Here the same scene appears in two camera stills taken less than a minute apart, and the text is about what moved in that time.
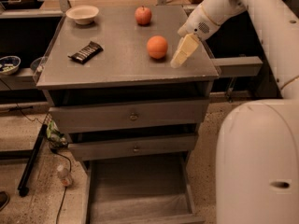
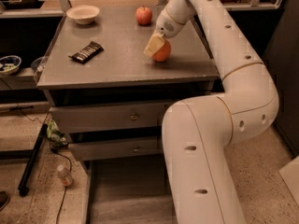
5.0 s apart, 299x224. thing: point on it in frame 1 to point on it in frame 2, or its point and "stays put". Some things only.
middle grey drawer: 134,147 stays put
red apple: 143,15 stays put
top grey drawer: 128,116 stays put
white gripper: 196,24 to 165,25
